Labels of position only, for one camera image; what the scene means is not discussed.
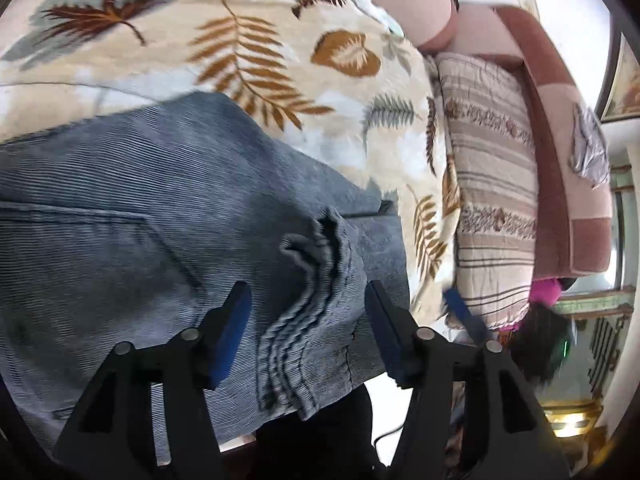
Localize grey denim pants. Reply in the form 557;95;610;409
1;92;409;450

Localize beige striped pillow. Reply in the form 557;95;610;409
436;53;538;330

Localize beige leaf print blanket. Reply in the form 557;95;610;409
1;0;459;324

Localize thin black cable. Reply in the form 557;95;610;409
372;421;409;453

